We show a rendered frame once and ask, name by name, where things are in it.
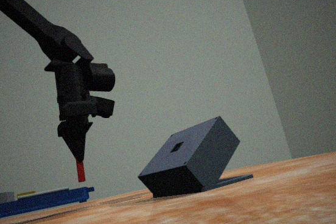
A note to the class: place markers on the dark red square peg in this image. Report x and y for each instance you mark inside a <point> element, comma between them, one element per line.
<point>80,170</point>

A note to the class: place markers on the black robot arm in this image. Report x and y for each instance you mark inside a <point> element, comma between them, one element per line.
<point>61,46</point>

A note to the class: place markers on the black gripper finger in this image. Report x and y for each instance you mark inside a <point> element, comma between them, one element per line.
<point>64,138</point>
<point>76,137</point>

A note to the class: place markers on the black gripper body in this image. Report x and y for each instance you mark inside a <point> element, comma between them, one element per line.
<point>73,107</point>

